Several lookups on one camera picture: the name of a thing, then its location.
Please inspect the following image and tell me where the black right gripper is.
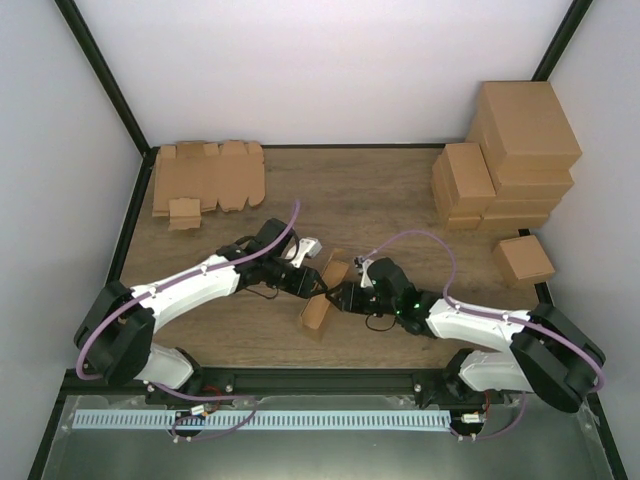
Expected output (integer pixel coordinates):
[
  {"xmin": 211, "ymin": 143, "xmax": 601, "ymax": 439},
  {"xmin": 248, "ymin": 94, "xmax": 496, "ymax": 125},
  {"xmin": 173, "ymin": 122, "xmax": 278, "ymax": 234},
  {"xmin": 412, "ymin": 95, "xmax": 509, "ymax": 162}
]
[{"xmin": 326, "ymin": 281, "xmax": 399, "ymax": 316}]

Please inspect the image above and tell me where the brown cardboard box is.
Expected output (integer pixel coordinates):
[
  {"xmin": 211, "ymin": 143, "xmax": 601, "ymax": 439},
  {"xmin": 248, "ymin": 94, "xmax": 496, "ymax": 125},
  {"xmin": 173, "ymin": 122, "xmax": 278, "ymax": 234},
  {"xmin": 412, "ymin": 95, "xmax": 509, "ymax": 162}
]
[{"xmin": 298, "ymin": 248, "xmax": 350, "ymax": 341}]

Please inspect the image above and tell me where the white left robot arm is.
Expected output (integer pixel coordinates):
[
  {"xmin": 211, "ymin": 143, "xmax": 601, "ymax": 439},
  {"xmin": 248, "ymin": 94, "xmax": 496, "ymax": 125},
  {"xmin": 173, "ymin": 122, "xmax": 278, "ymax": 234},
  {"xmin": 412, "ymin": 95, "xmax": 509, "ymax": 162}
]
[{"xmin": 74, "ymin": 218, "xmax": 327, "ymax": 404}]

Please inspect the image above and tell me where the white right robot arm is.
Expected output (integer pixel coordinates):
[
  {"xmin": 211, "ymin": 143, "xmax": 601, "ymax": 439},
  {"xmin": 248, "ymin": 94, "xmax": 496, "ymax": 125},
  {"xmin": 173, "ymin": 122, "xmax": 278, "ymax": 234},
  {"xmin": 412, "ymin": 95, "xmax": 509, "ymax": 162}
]
[{"xmin": 326, "ymin": 258, "xmax": 606, "ymax": 413}]

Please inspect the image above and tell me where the medium folded cardboard box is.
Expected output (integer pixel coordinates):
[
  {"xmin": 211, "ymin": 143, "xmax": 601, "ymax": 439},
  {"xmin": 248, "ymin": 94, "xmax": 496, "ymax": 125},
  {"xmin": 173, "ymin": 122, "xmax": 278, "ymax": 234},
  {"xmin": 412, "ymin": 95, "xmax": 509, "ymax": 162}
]
[{"xmin": 432, "ymin": 143, "xmax": 496, "ymax": 219}]

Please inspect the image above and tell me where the small single cardboard box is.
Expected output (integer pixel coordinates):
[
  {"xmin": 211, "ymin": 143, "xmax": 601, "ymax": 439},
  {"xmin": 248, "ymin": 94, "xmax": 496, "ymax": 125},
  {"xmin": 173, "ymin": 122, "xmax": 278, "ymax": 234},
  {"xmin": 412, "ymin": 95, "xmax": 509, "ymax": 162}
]
[{"xmin": 492, "ymin": 235, "xmax": 555, "ymax": 288}]

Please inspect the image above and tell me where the large top cardboard box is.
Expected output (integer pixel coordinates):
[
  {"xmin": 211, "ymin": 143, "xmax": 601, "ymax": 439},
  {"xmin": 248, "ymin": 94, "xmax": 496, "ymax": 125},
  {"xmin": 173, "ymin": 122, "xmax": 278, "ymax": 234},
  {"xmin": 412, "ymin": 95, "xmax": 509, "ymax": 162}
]
[{"xmin": 467, "ymin": 81, "xmax": 582, "ymax": 175}]

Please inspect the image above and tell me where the stack of flat cardboard blanks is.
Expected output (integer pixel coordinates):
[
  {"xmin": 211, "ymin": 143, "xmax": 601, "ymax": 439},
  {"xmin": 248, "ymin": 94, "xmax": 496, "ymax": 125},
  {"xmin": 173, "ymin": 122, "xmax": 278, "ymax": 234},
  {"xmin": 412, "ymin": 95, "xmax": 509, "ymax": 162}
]
[{"xmin": 152, "ymin": 140, "xmax": 266, "ymax": 217}]

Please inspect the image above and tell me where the small loose cardboard flap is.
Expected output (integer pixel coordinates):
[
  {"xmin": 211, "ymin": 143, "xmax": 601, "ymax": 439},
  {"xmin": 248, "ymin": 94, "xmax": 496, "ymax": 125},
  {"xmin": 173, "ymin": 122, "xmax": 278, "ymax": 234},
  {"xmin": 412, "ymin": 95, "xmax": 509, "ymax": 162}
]
[{"xmin": 168, "ymin": 198, "xmax": 201, "ymax": 231}]

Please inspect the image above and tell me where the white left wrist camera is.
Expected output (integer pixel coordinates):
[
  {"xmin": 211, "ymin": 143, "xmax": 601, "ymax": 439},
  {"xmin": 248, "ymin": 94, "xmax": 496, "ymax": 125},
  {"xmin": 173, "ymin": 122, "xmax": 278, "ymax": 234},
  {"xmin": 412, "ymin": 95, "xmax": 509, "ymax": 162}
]
[{"xmin": 285, "ymin": 237, "xmax": 322, "ymax": 268}]

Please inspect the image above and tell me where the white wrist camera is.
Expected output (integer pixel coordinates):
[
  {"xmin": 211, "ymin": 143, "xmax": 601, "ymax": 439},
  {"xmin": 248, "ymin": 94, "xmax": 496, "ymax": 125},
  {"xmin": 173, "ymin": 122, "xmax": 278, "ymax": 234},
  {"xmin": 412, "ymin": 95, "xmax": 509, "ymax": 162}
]
[
  {"xmin": 285, "ymin": 237, "xmax": 322, "ymax": 268},
  {"xmin": 353, "ymin": 256, "xmax": 374, "ymax": 289}
]

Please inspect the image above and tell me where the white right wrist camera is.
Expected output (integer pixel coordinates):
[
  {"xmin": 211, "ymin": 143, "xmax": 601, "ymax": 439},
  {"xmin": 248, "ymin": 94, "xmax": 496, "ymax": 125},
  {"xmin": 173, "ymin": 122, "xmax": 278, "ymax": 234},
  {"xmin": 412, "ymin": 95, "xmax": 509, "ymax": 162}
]
[{"xmin": 353, "ymin": 256, "xmax": 374, "ymax": 289}]

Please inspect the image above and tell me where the light blue slotted cable duct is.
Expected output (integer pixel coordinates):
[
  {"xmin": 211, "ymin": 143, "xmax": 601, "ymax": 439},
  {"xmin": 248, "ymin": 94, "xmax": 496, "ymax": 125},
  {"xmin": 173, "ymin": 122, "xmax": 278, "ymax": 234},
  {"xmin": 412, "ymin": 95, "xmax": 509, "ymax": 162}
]
[{"xmin": 72, "ymin": 409, "xmax": 451, "ymax": 432}]

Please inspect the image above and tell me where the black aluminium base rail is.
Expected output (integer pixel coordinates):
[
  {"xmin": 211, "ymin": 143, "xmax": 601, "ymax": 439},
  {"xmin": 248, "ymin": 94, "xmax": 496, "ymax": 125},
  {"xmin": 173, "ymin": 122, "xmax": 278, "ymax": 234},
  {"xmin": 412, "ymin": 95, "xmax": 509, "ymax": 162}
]
[{"xmin": 64, "ymin": 367, "xmax": 526, "ymax": 406}]

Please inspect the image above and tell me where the black frame post left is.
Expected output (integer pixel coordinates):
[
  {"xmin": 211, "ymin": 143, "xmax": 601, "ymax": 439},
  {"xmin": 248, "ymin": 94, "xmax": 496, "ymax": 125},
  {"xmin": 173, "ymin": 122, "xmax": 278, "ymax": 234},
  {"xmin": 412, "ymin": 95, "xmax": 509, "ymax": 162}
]
[{"xmin": 54, "ymin": 0, "xmax": 151, "ymax": 156}]

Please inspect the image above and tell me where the black frame post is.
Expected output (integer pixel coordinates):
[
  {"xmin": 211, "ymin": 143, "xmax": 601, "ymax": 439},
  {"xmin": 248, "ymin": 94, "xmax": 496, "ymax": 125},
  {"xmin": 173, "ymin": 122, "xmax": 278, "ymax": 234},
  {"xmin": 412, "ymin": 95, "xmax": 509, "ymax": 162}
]
[
  {"xmin": 54, "ymin": 0, "xmax": 151, "ymax": 156},
  {"xmin": 531, "ymin": 0, "xmax": 593, "ymax": 82}
]

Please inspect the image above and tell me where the black frame post right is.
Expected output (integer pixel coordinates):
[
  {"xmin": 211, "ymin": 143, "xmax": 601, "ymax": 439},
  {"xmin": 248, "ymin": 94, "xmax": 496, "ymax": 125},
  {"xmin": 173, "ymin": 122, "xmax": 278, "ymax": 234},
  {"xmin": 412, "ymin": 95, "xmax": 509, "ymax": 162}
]
[{"xmin": 531, "ymin": 0, "xmax": 593, "ymax": 82}]

